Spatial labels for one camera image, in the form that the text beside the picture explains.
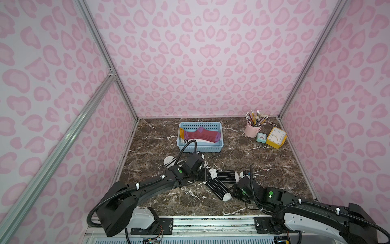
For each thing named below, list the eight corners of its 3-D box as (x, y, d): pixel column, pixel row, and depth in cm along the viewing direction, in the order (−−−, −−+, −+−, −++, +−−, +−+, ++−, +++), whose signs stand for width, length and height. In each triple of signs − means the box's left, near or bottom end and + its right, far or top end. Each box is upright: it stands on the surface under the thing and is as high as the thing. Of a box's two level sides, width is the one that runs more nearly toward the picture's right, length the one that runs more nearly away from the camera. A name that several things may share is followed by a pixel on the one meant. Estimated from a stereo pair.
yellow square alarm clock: (263, 142, 107) (265, 139, 105) (272, 129, 115) (273, 126, 112) (279, 150, 103) (281, 147, 100) (286, 136, 111) (289, 133, 108)
